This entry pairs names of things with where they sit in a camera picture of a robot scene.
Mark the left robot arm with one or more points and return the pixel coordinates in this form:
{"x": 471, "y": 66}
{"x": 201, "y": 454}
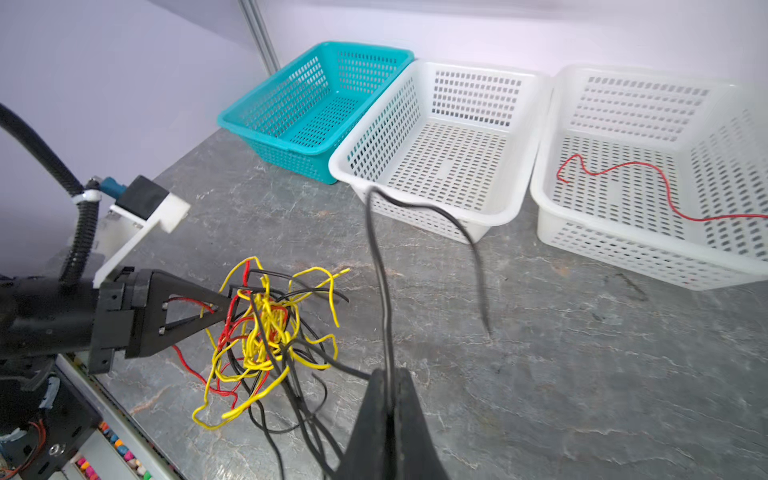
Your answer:
{"x": 42, "y": 317}

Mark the aluminium cage frame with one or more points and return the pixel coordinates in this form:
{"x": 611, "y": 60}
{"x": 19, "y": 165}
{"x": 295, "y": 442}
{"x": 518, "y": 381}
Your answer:
{"x": 259, "y": 32}

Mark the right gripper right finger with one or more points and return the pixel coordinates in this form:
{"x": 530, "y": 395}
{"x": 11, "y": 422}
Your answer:
{"x": 414, "y": 454}

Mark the middle white plastic basket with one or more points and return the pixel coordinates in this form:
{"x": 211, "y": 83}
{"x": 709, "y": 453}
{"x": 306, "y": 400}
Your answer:
{"x": 457, "y": 140}

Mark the front aluminium rail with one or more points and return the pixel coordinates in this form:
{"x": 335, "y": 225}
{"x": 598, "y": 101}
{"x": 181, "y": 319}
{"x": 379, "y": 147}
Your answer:
{"x": 92, "y": 437}

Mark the teal plastic basket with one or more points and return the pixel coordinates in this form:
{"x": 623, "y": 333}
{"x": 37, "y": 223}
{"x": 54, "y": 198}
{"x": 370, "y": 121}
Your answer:
{"x": 297, "y": 118}

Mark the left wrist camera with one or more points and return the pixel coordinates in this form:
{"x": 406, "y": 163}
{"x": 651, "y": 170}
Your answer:
{"x": 138, "y": 209}

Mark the white plastic basket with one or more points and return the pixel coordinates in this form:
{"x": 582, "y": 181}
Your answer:
{"x": 457, "y": 140}
{"x": 660, "y": 174}

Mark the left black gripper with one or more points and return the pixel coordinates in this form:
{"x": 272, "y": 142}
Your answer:
{"x": 148, "y": 311}

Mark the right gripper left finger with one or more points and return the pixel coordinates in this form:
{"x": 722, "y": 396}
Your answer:
{"x": 367, "y": 452}

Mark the right white plastic basket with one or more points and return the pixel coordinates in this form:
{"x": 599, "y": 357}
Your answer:
{"x": 660, "y": 174}

